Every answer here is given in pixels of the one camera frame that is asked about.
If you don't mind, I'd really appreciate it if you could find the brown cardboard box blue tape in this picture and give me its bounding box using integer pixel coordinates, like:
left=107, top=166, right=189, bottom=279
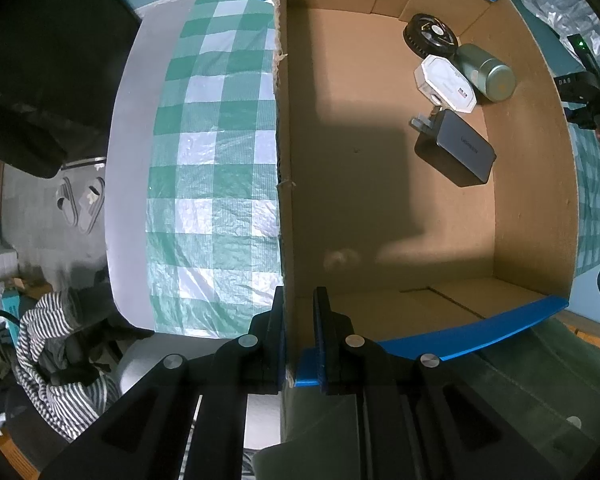
left=275, top=0, right=578, bottom=387

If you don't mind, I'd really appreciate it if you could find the green white checkered tablecloth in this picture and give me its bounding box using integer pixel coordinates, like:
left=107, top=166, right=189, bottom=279
left=145, top=0, right=283, bottom=339

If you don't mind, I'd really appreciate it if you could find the black white striped cloth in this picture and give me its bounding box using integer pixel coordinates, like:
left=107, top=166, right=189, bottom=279
left=14, top=289, right=120, bottom=442

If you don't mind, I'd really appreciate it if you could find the grey white slipper right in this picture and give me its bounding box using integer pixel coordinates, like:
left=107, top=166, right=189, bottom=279
left=78, top=177, right=105, bottom=234

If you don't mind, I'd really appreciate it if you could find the grey white slipper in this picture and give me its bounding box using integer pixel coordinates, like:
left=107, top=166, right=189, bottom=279
left=78, top=177, right=105, bottom=234
left=55, top=177, right=79, bottom=226

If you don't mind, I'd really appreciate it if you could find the dark grey power charger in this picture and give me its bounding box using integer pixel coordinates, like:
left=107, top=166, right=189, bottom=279
left=410, top=110, right=496, bottom=188

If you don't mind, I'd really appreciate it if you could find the grey white slipper left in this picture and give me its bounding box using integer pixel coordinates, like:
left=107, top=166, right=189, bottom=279
left=55, top=177, right=79, bottom=226

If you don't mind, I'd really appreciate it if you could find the white hexagonal box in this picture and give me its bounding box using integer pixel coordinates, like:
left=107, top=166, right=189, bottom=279
left=414, top=55, right=477, bottom=114

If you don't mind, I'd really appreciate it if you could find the green metal tin can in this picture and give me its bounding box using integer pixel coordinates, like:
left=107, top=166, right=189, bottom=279
left=453, top=44, right=517, bottom=102

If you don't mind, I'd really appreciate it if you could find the black round disc gadget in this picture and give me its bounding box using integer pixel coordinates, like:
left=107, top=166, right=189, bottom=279
left=403, top=13, right=458, bottom=58

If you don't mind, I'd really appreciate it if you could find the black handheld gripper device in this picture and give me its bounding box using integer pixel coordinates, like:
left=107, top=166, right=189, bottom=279
left=554, top=34, right=600, bottom=130

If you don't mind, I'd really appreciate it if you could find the black furniture top left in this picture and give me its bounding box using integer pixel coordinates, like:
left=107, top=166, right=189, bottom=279
left=0, top=0, right=140, bottom=179

